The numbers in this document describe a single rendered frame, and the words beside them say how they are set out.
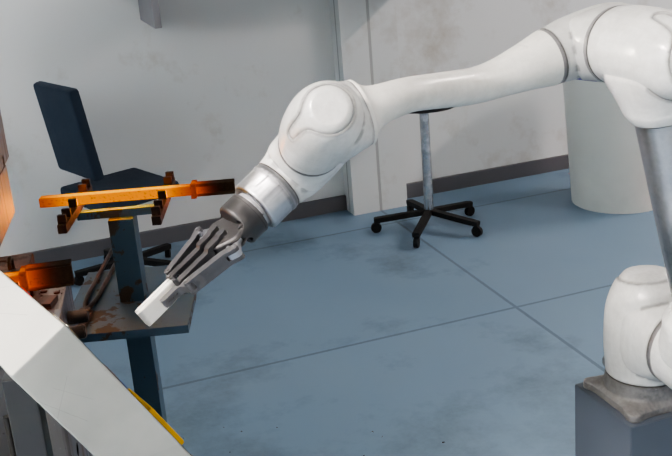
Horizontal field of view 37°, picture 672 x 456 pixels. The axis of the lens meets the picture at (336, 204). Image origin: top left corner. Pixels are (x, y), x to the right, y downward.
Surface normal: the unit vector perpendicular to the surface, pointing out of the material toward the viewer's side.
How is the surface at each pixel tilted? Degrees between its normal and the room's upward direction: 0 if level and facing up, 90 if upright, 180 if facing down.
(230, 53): 90
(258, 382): 0
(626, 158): 94
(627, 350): 92
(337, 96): 64
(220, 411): 0
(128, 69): 90
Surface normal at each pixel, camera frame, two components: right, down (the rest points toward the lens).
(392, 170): 0.33, 0.26
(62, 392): 0.58, 0.21
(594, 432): -0.94, 0.18
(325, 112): 0.05, -0.20
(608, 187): -0.44, 0.37
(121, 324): -0.07, -0.95
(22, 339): -0.47, -0.70
